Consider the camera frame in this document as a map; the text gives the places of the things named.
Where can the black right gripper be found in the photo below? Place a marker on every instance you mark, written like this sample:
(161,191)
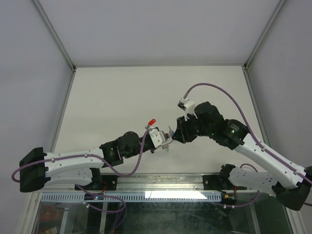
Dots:
(182,134)

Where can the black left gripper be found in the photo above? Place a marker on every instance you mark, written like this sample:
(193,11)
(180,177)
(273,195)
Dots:
(152,151)

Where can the metal keyring with clips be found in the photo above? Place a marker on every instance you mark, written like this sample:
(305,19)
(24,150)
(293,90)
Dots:
(165,146)

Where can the key with red tag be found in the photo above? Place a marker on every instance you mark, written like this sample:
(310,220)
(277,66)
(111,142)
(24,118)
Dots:
(150,124)

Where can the key with blue tag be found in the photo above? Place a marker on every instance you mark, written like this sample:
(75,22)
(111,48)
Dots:
(171,132)

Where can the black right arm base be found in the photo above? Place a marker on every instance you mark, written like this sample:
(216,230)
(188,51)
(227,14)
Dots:
(220,181)

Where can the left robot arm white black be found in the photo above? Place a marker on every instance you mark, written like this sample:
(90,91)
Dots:
(39,169)

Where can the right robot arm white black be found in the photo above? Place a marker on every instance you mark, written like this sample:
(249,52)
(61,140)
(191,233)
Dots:
(288,182)

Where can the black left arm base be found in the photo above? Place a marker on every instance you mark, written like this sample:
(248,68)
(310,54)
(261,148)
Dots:
(101,182)

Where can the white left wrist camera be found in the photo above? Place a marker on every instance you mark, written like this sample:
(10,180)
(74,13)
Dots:
(157,136)

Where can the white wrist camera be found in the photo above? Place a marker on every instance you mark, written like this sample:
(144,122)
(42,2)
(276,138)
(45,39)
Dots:
(188,107)
(157,136)

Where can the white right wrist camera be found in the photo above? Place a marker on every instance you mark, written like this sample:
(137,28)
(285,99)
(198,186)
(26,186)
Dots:
(188,107)

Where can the aluminium mounting rail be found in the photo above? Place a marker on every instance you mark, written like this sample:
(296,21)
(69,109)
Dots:
(158,180)

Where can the white slotted cable duct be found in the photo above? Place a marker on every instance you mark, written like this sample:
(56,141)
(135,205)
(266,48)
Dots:
(147,196)

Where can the left aluminium frame post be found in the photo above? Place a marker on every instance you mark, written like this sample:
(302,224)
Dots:
(37,5)

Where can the aluminium frame post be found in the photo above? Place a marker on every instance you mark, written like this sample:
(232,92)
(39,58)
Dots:
(37,5)
(246,67)

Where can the right aluminium frame post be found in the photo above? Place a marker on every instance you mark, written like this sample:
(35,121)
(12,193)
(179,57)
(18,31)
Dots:
(246,67)

